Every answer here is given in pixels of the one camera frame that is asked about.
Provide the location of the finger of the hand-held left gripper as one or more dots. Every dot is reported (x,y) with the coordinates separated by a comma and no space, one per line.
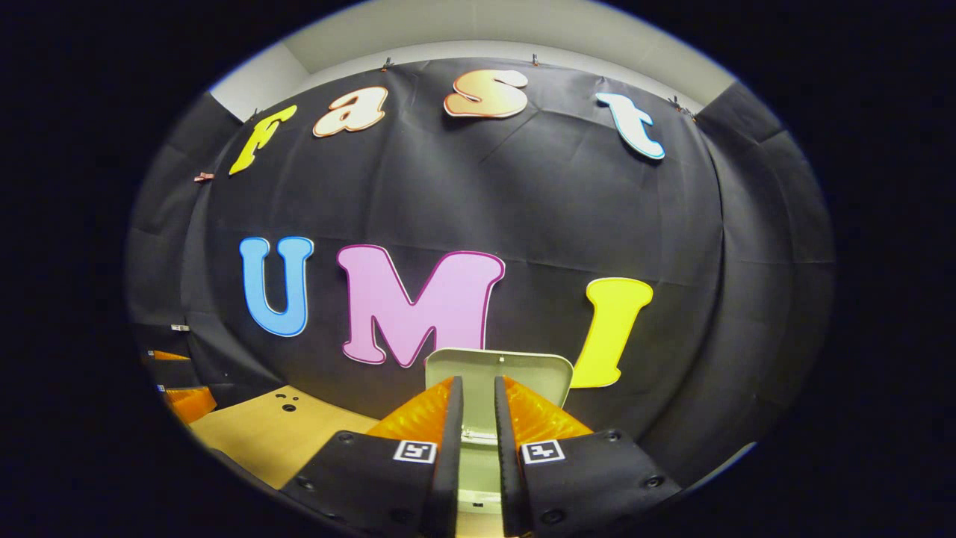
(190,403)
(168,356)

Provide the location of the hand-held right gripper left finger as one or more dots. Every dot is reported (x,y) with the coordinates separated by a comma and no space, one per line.
(447,478)

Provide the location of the black backdrop cloth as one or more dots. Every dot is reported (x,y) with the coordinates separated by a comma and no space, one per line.
(538,209)

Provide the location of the pale green desktop garbage bin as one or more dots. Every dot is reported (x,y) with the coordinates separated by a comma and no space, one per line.
(478,366)

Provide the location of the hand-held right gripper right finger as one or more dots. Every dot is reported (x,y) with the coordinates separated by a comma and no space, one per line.
(509,478)

